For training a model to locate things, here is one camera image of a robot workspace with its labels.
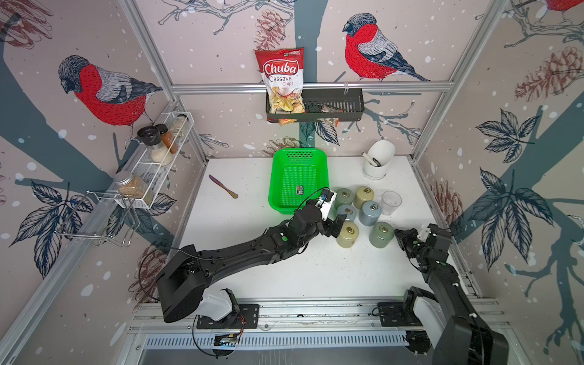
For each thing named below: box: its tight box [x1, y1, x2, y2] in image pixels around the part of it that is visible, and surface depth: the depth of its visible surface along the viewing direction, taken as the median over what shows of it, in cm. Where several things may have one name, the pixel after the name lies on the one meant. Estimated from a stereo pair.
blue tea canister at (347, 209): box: [336, 203, 357, 222], surface depth 92 cm
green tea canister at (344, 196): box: [333, 187, 355, 210], surface depth 97 cm
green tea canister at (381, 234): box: [368, 221, 395, 249], surface depth 86 cm
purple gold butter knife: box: [208, 174, 239, 200], surface depth 113 cm
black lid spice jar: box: [136, 125, 173, 166], surface depth 72 cm
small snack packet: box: [317, 103, 345, 128], surface depth 92 cm
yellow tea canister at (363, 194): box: [353, 185, 375, 210], surface depth 98 cm
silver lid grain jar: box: [112, 171, 147, 200], surface depth 62 cm
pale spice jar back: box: [170, 114, 190, 138], surface depth 86 cm
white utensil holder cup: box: [364, 139, 396, 180], surface depth 109 cm
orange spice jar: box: [155, 123, 179, 154], surface depth 77 cm
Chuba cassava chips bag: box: [253, 47, 306, 127], surface depth 85 cm
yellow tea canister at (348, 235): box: [336, 220, 360, 249], surface depth 86 cm
